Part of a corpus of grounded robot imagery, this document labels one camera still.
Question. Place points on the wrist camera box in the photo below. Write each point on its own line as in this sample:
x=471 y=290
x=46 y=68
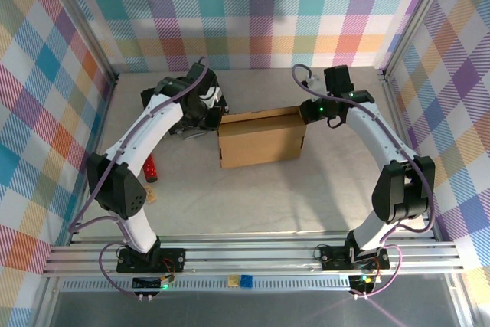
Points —
x=312 y=82
x=212 y=95

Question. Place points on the aluminium side rail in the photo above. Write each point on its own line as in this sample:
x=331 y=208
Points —
x=391 y=101
x=100 y=139

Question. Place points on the brown cardboard box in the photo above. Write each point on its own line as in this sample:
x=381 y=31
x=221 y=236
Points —
x=260 y=143

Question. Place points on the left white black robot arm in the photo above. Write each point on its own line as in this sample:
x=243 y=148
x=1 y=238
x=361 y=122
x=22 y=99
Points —
x=145 y=131

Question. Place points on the aluminium frame rail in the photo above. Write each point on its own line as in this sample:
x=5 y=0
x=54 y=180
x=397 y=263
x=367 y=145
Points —
x=249 y=256

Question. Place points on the aluminium corner post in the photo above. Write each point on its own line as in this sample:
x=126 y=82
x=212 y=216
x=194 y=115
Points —
x=417 y=17
x=82 y=24

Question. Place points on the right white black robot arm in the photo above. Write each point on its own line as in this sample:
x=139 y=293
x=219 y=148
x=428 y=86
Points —
x=383 y=139

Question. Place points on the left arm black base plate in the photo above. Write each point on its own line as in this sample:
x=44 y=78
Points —
x=172 y=258

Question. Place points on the red tube with silver cap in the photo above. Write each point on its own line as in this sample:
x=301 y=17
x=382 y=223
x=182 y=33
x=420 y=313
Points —
x=151 y=172

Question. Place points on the small blue block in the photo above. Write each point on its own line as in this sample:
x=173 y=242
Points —
x=245 y=281

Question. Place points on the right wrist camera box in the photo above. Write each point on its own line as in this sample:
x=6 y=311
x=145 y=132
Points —
x=312 y=82

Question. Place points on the black hard case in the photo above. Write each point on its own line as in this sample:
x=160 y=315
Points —
x=146 y=98

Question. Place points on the black controller board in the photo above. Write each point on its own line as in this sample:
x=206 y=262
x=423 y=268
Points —
x=147 y=283
x=361 y=283

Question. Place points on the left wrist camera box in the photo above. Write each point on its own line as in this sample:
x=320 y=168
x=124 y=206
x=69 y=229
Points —
x=212 y=95

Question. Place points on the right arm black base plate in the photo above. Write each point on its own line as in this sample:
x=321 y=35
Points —
x=333 y=256

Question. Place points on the small tan block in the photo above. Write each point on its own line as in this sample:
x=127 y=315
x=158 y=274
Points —
x=232 y=280

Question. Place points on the small wooden tag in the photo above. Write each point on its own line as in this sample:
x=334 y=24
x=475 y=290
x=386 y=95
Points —
x=151 y=193

